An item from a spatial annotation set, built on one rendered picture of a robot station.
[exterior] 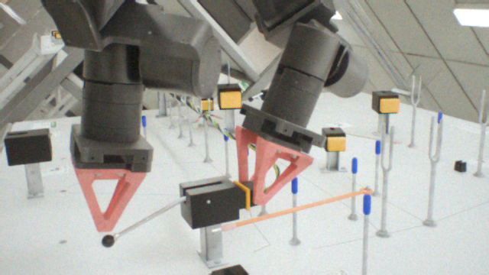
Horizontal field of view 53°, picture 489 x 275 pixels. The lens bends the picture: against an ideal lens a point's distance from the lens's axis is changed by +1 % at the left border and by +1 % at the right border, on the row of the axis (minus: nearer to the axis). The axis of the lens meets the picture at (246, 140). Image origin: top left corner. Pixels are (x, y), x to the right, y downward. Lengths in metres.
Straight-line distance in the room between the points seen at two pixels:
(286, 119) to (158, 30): 0.18
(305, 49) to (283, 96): 0.06
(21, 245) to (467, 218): 0.57
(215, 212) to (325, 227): 0.18
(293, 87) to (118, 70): 0.19
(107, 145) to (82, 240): 0.23
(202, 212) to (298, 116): 0.15
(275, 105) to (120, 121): 0.17
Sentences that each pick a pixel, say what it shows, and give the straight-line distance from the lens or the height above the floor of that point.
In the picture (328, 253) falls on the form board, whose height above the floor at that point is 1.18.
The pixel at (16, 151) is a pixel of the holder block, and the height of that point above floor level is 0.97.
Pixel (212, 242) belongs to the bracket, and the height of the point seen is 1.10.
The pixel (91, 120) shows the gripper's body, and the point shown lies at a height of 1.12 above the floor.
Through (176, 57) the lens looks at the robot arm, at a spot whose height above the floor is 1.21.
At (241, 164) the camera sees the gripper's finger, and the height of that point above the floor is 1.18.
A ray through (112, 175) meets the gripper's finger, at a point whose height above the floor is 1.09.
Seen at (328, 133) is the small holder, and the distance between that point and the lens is 0.82.
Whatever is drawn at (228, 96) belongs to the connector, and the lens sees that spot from 1.05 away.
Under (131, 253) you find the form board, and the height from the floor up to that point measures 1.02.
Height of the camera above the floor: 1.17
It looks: 3 degrees up
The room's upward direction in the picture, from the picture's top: 43 degrees clockwise
